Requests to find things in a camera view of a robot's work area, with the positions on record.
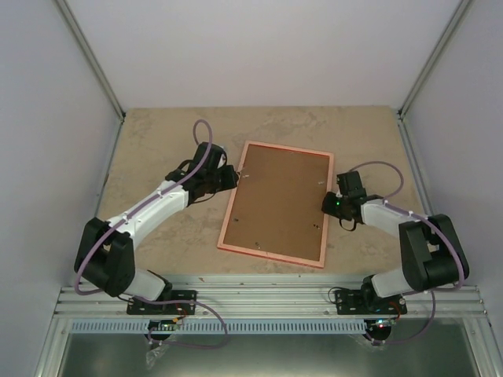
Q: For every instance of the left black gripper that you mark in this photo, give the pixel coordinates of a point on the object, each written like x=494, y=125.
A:
x=231, y=181

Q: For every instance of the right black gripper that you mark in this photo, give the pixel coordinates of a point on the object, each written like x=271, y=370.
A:
x=328, y=206

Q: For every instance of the red wooden picture frame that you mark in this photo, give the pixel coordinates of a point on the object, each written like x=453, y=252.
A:
x=275, y=255

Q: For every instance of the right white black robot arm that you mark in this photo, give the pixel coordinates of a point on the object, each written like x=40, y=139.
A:
x=431, y=253

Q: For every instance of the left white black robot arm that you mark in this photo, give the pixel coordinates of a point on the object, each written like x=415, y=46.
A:
x=106, y=254

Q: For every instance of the clear plastic bag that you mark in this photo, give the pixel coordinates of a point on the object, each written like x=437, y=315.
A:
x=154, y=352

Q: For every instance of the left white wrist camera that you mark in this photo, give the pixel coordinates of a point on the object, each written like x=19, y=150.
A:
x=223, y=158

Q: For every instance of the brown frame backing board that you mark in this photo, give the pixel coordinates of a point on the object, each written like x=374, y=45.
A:
x=279, y=200

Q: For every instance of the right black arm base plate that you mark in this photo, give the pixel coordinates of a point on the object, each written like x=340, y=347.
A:
x=359, y=302

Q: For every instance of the aluminium rail platform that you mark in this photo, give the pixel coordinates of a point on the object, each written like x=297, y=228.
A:
x=228, y=297

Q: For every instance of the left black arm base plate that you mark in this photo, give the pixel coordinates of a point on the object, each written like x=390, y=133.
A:
x=175, y=302

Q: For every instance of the light blue cable duct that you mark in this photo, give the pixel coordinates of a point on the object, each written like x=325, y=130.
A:
x=215, y=327

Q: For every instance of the left aluminium corner post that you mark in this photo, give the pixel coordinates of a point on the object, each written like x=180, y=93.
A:
x=65, y=10

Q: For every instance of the aluminium corner post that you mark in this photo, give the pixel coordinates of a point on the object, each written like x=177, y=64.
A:
x=434, y=57
x=65, y=10

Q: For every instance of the right aluminium corner post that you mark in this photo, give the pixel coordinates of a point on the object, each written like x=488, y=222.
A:
x=434, y=57

